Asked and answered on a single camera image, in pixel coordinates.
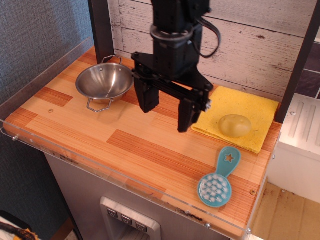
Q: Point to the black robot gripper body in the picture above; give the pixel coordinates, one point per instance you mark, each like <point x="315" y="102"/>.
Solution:
<point x="173" y="69"/>

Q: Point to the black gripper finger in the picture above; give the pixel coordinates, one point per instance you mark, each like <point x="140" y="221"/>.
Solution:
<point x="189" y="111"/>
<point x="147" y="95"/>

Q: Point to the blue brush with white bristles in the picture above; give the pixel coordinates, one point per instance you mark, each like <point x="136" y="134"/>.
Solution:
<point x="214" y="189"/>

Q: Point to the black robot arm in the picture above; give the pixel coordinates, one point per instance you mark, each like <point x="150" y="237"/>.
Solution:
<point x="178" y="21"/>

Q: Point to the yellow folded rag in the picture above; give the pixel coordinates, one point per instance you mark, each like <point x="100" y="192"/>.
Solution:
<point x="258" y="110"/>

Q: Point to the clear acrylic table guard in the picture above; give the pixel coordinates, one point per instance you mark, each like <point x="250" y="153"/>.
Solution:
<point x="142" y="159"/>

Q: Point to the yellow-green potato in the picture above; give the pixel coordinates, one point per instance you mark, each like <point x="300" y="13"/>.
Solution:
<point x="234" y="125"/>

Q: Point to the white ribbed appliance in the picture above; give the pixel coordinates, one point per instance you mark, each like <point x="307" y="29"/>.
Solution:
<point x="295" y="166"/>

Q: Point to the grey cabinet with dispenser panel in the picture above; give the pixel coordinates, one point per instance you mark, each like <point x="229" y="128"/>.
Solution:
<point x="105" y="211"/>

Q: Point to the black yellow fabric item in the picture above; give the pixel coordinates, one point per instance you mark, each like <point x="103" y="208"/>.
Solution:
<point x="12" y="228"/>

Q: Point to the steel bowl with handles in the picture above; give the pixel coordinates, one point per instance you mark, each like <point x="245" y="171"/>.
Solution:
<point x="104" y="83"/>

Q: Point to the left dark metal post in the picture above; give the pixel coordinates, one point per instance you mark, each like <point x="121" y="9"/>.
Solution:
<point x="101" y="28"/>

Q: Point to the dark metal post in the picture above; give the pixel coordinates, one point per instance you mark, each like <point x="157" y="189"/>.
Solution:
<point x="303" y="55"/>
<point x="101" y="28"/>

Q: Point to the right dark metal post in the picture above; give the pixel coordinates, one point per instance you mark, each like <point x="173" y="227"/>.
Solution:
<point x="303" y="55"/>

